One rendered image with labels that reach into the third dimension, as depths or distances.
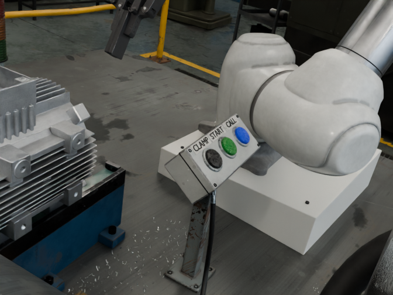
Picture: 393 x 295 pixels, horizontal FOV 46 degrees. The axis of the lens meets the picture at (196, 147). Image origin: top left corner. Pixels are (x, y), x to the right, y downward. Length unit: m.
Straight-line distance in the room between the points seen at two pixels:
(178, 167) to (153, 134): 0.64
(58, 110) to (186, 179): 0.21
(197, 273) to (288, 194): 0.25
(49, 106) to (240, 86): 0.41
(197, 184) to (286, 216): 0.34
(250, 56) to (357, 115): 0.26
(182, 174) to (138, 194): 0.39
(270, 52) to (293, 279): 0.44
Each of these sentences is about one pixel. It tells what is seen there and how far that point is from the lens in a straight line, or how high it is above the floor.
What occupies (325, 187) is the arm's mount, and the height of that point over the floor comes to 0.89.
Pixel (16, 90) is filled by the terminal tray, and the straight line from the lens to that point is 0.62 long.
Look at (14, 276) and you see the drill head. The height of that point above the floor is 1.14.
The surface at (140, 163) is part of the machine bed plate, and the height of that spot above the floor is 0.80.
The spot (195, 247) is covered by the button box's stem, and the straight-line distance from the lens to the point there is 0.79.
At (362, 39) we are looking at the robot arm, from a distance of 0.88.
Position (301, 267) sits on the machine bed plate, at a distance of 0.93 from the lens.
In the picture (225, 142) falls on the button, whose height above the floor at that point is 1.08.
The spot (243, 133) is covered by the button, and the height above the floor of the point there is 1.07.
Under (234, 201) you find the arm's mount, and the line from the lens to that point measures 0.99.
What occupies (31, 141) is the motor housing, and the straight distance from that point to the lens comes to 0.65.
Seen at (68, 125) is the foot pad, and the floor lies 1.08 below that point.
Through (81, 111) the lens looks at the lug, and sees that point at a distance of 0.70.
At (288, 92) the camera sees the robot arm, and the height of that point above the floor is 1.10.
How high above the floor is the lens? 1.38
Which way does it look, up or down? 28 degrees down
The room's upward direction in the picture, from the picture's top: 10 degrees clockwise
